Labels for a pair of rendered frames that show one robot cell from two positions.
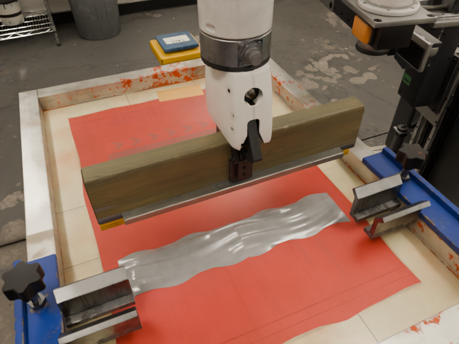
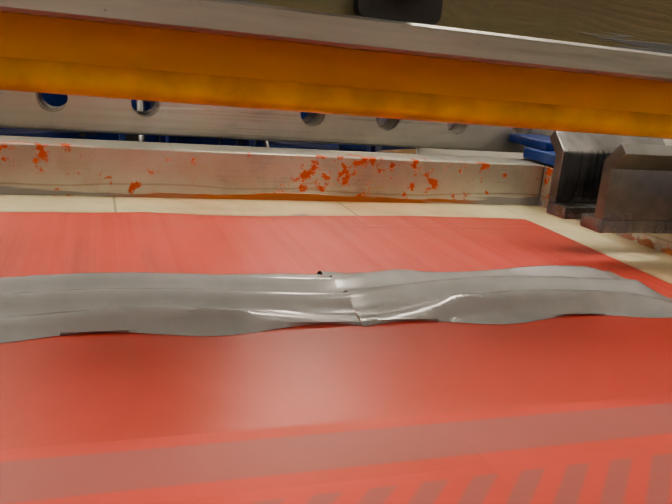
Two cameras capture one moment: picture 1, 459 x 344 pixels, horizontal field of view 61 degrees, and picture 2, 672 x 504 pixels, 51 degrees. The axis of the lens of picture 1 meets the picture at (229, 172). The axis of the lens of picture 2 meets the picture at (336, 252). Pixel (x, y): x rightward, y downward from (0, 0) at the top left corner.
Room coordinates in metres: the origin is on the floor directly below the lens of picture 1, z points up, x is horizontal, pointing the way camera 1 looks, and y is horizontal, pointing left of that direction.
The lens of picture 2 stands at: (0.68, 0.00, 1.06)
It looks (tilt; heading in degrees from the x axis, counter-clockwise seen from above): 15 degrees down; 184
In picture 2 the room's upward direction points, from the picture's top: 5 degrees clockwise
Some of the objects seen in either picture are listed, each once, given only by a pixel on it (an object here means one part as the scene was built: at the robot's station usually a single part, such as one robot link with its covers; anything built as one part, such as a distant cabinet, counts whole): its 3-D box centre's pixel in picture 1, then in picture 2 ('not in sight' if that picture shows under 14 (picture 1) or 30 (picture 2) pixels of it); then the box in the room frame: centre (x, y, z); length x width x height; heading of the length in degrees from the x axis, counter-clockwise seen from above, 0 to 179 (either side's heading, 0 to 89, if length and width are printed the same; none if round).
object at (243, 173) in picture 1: (244, 166); not in sight; (0.37, -0.02, 1.11); 0.03 x 0.03 x 0.07; 23
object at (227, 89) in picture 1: (235, 89); not in sight; (0.39, -0.01, 1.20); 0.10 x 0.07 x 0.11; 23
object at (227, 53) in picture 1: (238, 41); not in sight; (0.39, -0.01, 1.26); 0.09 x 0.07 x 0.03; 23
